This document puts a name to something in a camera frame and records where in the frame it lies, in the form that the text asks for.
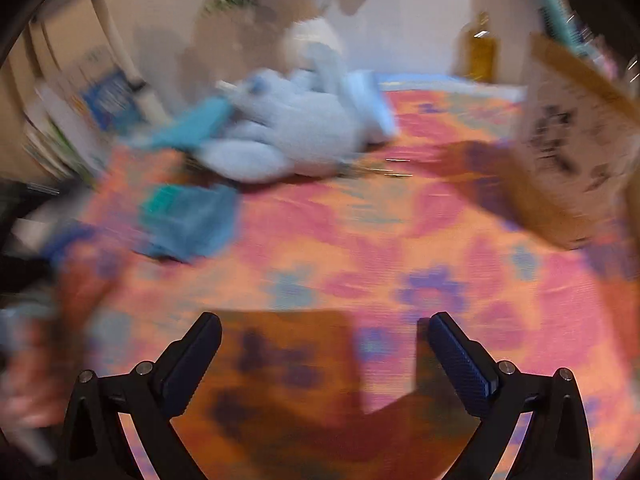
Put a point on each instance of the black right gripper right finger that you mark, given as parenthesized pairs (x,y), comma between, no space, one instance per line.
(557,441)

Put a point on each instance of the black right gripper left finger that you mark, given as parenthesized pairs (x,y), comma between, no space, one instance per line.
(94,445)

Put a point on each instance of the floral orange tablecloth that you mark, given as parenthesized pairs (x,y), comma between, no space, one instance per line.
(321,375)

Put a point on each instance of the blue folded sock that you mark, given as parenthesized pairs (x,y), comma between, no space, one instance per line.
(185,222)

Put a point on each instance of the brown paper box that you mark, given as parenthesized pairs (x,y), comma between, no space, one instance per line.
(574,149)

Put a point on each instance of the stack of books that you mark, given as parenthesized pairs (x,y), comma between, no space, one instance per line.
(61,138)

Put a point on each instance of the teal plush cloth piece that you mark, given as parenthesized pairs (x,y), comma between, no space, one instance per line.
(189,130)

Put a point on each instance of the blue cover textbook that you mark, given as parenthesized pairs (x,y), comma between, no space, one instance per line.
(111,104)

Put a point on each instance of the light blue plush toy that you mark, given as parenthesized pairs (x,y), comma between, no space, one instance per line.
(314,123)

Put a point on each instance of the amber glass bottle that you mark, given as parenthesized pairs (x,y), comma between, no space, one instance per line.
(481,50)

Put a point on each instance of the white ribbed vase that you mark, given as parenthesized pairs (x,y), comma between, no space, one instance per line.
(297,38)

